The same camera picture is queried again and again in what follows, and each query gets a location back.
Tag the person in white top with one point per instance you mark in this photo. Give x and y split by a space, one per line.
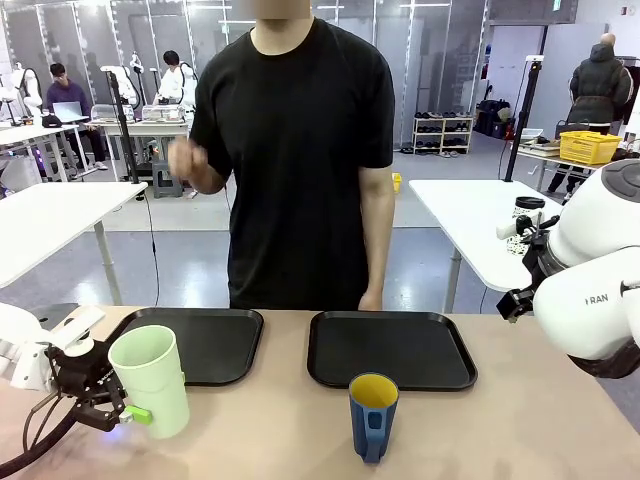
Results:
172 80

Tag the dark bags pile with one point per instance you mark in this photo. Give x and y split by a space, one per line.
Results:
492 120

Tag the cluttered background table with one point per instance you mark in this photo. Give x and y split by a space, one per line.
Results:
565 162

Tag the blue mug yellow inside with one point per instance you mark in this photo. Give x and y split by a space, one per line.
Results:
372 425

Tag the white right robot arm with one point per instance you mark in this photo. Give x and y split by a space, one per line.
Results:
585 280

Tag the small black-lidded cup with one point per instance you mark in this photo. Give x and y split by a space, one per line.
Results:
525 206

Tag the person's right forearm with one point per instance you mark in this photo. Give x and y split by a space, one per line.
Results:
207 177

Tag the grey laptop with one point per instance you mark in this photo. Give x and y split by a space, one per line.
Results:
67 111

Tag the small yellow crate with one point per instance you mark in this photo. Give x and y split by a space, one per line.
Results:
396 183

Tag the white background workbench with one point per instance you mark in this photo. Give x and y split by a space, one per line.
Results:
150 127

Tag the person's left forearm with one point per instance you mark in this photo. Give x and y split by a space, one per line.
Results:
376 255

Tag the white shoe rack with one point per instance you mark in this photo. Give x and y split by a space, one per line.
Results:
442 135

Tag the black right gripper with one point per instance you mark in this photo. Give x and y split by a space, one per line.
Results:
540 260

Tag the black plastic tray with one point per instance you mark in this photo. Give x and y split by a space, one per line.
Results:
390 350
220 345

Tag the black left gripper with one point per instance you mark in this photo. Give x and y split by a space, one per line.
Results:
82 375

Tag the person's left hand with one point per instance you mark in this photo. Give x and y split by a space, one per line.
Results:
371 301

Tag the person's right hand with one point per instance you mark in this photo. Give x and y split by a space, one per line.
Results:
187 157

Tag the black camera pole stand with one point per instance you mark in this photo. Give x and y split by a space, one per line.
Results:
522 120
122 130

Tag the black cap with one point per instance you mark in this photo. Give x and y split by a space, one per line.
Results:
50 121

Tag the person in dark puffer jacket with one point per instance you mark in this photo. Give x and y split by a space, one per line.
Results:
600 85

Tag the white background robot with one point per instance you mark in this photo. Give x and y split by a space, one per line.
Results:
127 82
187 82
27 90

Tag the person in black t-shirt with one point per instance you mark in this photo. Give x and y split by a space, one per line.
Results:
300 160

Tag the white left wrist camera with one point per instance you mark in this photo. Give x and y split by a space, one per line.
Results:
77 327

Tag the grey plastic stool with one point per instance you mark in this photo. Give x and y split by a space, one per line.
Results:
165 181

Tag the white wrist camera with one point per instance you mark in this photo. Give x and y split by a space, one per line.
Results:
512 227
77 327

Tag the yellow plastic basket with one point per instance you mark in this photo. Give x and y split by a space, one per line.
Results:
590 147

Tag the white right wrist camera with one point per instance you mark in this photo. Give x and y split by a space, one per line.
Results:
512 227

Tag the white side table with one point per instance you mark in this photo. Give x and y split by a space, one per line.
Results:
55 215
465 225

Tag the white background desk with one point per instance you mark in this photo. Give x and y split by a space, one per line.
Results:
35 134

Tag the person in purple top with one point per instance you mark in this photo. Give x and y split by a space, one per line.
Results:
67 92

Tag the pale green plastic cup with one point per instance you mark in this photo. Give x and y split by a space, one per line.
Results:
150 385

